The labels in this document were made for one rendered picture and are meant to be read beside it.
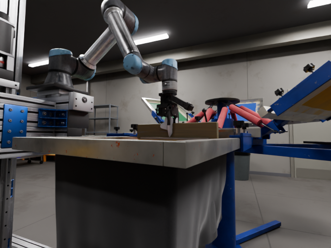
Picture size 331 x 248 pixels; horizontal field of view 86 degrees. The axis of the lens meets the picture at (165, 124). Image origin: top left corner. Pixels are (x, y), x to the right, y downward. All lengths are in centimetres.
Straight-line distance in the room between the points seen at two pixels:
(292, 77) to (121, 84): 517
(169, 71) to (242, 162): 374
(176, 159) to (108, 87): 689
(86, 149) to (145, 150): 15
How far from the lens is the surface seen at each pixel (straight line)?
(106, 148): 35
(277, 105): 110
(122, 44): 88
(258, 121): 141
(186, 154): 26
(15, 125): 99
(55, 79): 116
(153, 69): 90
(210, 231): 70
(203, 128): 76
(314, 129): 547
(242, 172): 446
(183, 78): 575
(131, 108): 635
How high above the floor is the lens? 100
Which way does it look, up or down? 4 degrees up
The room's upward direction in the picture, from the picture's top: straight up
